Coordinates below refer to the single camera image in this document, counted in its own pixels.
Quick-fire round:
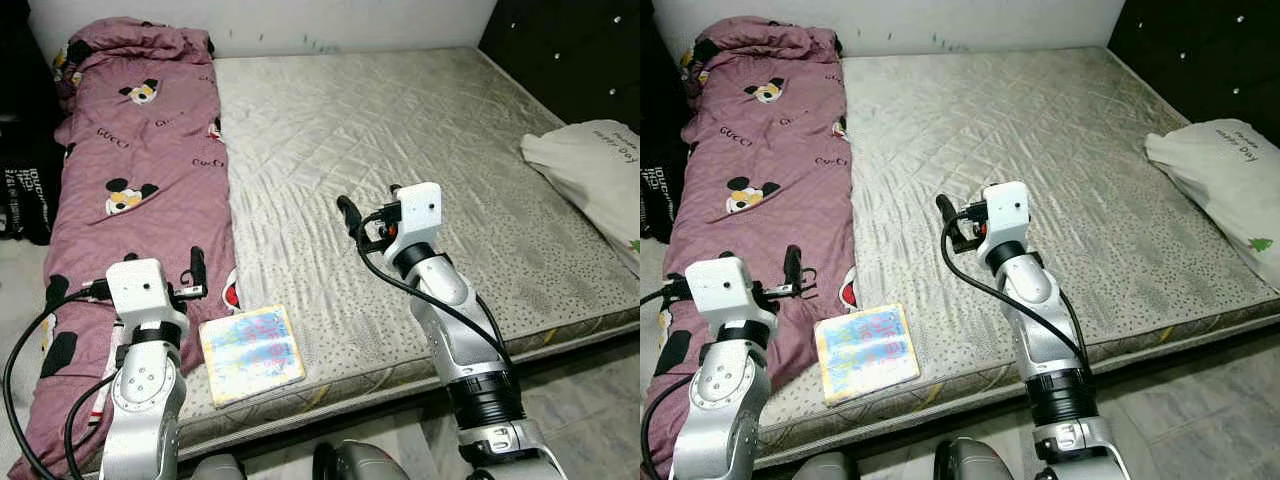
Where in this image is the yellow blue picture book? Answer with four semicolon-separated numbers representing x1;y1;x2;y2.
198;303;307;408
813;303;921;406

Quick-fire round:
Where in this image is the white printed pillow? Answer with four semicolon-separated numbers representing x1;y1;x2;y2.
520;120;641;276
1145;118;1280;291

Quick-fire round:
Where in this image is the white quilted mattress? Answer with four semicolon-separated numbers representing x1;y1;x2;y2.
175;45;641;456
770;45;1280;461

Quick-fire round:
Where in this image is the purple cartoon print quilt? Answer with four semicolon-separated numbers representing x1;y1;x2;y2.
645;15;861;480
10;15;241;480

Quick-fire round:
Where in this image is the black printed bag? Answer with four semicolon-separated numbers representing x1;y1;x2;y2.
0;150;56;246
640;150;673;244

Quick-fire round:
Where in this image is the grey robot left leg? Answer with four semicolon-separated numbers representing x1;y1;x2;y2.
795;452;861;480
190;455;246;480

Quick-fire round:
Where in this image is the grey robot leg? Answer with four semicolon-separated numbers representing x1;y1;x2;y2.
190;455;246;480
795;452;861;480
312;440;411;480
935;438;1031;480

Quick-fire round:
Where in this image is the grey robot right leg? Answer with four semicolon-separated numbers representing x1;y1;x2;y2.
312;440;411;480
935;438;1031;480

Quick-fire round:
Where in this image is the black tufted headboard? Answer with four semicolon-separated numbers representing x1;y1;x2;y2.
478;0;641;131
1105;0;1280;131

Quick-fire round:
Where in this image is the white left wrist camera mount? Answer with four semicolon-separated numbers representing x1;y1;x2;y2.
105;258;191;323
685;256;779;326

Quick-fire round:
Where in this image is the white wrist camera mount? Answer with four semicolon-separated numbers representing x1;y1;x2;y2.
105;258;191;323
685;256;779;326
985;181;1031;246
398;182;444;249

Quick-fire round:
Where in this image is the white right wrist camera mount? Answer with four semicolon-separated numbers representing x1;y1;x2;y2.
985;181;1031;246
398;182;444;249

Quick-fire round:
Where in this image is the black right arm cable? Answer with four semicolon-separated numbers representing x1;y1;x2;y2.
355;210;516;371
940;210;1093;371

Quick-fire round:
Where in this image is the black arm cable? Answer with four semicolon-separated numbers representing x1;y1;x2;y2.
640;280;701;480
940;210;1093;371
2;285;121;480
355;210;516;371

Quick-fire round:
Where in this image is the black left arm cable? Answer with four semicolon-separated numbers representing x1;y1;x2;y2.
2;285;121;480
640;280;701;480

